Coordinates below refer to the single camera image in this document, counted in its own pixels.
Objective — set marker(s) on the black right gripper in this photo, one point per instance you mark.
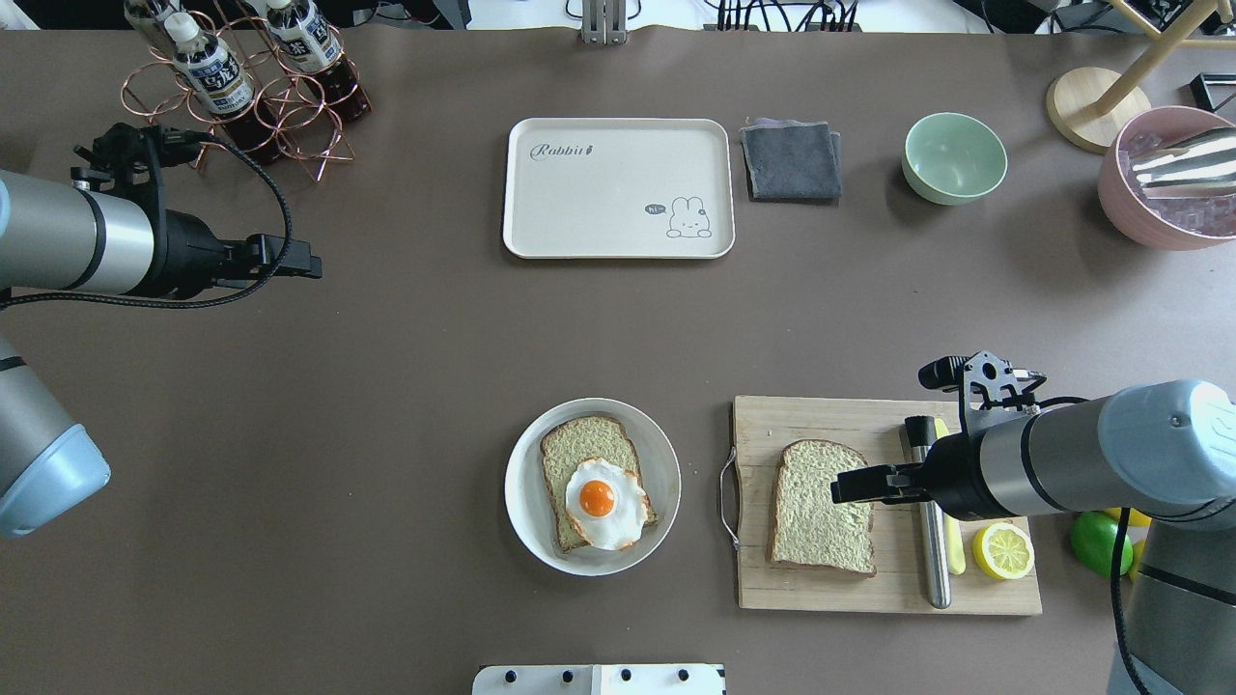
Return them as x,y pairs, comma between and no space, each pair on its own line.
956,476

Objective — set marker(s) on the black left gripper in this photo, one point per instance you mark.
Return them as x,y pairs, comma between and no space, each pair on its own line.
185,252

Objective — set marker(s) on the bread slice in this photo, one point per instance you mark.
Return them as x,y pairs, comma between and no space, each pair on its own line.
809,529
561,451

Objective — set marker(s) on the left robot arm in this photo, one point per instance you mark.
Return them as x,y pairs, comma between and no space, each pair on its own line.
107,241

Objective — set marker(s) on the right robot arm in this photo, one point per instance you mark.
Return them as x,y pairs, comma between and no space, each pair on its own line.
1163,449

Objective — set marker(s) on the cream rabbit tray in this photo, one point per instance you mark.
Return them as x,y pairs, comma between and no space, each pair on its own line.
618,188

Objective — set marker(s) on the steel muddler black tip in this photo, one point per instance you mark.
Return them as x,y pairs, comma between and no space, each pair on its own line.
921,431

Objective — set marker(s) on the wooden cutting board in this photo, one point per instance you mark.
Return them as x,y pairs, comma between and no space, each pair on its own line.
762,427

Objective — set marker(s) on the half lemon slice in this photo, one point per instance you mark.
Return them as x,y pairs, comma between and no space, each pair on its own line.
1004,551

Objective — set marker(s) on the tea bottle front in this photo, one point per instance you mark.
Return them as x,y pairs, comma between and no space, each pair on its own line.
224,87

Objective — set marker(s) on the tea bottle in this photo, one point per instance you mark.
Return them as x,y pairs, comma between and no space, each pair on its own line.
147,18
310,46
224,87

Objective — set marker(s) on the green lime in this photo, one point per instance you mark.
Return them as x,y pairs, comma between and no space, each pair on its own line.
1095,543

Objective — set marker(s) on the tea bottle back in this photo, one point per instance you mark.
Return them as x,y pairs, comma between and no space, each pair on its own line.
310,46

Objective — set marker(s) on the yellow lemon near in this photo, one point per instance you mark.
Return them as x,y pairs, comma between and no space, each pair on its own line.
1136,554

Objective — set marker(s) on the fried egg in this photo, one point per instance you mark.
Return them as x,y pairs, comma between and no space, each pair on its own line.
606,505

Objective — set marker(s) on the green ceramic bowl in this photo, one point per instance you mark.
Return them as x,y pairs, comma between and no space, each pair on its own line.
952,159

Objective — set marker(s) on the bread slice under egg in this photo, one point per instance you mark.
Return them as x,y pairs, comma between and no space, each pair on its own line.
561,451

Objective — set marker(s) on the grey folded cloth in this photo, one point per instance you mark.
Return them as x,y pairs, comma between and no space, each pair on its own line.
791,161

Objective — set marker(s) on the white round plate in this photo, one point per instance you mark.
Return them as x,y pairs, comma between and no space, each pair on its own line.
527,499

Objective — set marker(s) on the pink bowl with ice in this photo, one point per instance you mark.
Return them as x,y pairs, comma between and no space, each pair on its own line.
1126,208

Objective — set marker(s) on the wooden cup tree stand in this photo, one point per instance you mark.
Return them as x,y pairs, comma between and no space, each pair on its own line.
1090,105

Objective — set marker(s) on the metal ice scoop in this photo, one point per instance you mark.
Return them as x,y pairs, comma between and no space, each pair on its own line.
1199,166

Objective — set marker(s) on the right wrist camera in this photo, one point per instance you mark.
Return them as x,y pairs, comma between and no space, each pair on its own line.
990,389

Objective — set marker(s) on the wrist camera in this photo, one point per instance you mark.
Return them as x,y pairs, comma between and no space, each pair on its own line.
990,389
126,162

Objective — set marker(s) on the copper wire bottle rack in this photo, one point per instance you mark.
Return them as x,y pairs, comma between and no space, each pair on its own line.
307,131

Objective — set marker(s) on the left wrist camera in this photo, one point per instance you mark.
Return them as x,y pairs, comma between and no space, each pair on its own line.
126,162

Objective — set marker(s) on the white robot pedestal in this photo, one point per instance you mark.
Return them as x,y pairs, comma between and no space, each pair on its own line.
638,678

